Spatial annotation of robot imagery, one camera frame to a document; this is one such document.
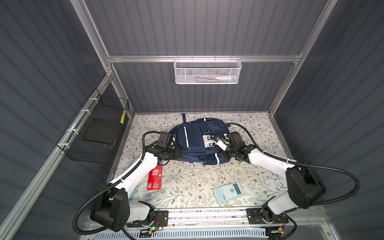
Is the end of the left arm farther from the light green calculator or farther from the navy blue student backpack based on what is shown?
the light green calculator

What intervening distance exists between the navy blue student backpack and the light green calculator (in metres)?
0.13

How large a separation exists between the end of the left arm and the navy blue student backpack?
0.30 feet

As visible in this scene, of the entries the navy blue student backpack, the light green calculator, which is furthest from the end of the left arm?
the light green calculator

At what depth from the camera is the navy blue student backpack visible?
877 millimetres

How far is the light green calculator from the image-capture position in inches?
31.6

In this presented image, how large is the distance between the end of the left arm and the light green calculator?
0.31 meters

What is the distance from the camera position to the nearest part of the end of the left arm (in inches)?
23.9
